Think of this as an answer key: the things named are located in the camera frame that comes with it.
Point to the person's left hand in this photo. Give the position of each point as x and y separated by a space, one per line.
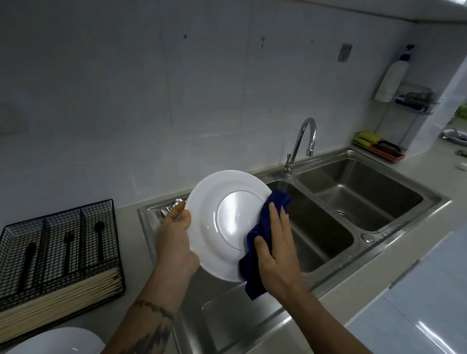
173 250

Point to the person's right hand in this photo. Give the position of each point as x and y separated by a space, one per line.
281 268

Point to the dark blue cloth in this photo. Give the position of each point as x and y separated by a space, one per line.
251 271

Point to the pile of steel cutlery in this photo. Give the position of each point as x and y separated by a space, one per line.
172 206

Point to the white plate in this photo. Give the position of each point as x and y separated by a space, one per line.
208 205
57 346

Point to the person's left forearm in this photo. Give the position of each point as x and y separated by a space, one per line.
146 319

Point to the black spoon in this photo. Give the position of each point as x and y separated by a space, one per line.
99 228

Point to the black fork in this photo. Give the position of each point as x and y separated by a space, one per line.
67 251

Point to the stainless steel double sink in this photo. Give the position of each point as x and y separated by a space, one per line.
355 186

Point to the bundle of wooden chopsticks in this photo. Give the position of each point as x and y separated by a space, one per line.
52 306

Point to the chrome faucet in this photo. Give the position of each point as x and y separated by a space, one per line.
309 124

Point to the black knife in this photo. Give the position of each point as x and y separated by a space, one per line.
27 265

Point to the red sponge tray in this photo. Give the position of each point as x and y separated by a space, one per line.
388 158

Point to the yellow sponge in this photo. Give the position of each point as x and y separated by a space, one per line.
368 139

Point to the dark scouring pad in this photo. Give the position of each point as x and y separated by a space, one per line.
391 148

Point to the small white lid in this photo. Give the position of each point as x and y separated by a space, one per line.
464 166

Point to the dark item in rack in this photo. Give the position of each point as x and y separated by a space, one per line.
416 100

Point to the white spray bottle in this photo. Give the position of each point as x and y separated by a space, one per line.
393 80

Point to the grey curved object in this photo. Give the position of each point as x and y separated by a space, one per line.
463 137

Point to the white wall outlet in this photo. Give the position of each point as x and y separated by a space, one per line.
2 123

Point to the white wall cabinet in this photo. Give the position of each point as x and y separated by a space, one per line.
347 2

